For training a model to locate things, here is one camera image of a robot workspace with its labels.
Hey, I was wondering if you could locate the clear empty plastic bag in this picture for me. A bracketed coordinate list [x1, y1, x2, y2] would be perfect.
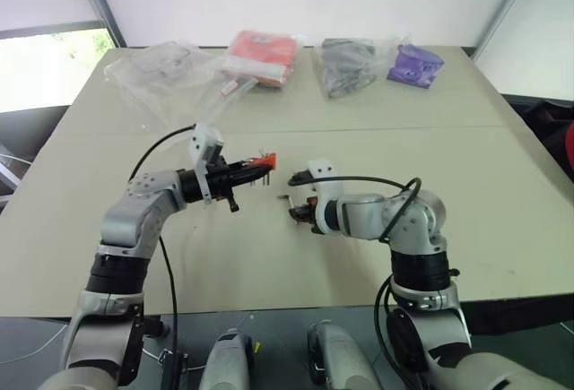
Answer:
[102, 39, 241, 127]

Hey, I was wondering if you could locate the grey metal frame post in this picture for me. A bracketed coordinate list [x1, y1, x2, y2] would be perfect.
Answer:
[469, 0, 542, 63]
[71, 0, 127, 49]

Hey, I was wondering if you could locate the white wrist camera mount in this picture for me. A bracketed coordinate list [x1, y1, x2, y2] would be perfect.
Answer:
[187, 123, 225, 207]
[307, 158, 347, 235]

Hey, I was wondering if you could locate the dark side furniture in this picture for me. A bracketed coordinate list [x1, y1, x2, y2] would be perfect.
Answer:
[0, 104, 72, 205]

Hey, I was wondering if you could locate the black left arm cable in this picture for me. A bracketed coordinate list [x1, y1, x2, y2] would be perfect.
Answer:
[128, 124, 198, 183]

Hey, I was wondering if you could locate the red package in plastic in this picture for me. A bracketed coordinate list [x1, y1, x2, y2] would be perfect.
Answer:
[222, 30, 300, 91]

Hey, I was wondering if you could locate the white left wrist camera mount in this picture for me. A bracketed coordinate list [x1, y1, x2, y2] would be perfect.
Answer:
[187, 123, 225, 207]

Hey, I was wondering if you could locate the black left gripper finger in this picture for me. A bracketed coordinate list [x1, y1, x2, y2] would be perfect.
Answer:
[228, 160, 270, 175]
[230, 169, 270, 186]

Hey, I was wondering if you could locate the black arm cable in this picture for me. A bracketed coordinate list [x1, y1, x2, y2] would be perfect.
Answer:
[128, 124, 198, 183]
[334, 176, 423, 244]

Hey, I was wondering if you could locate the purple package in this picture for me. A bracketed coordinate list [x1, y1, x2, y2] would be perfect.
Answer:
[386, 43, 446, 90]

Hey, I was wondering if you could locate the grey rounded robot housing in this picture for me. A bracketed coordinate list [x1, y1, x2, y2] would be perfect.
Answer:
[306, 318, 383, 390]
[198, 326, 257, 390]

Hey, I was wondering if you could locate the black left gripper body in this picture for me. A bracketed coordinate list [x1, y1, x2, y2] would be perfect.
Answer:
[206, 155, 241, 215]

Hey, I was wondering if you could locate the black bag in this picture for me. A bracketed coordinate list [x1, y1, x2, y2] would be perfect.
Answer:
[510, 97, 574, 185]

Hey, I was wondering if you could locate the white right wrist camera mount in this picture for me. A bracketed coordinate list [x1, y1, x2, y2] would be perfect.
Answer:
[307, 158, 347, 235]

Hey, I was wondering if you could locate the bag of grey parts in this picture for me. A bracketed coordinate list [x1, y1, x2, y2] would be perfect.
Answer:
[319, 36, 401, 100]

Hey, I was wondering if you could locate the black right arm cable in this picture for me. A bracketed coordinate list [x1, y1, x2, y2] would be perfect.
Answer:
[334, 176, 423, 244]

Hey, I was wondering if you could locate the red hex key holder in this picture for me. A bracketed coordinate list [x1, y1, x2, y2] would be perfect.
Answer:
[245, 152, 278, 172]

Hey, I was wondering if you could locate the red object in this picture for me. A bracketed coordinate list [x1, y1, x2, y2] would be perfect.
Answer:
[561, 122, 574, 168]

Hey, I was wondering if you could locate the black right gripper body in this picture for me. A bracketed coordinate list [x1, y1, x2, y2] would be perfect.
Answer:
[302, 196, 321, 235]

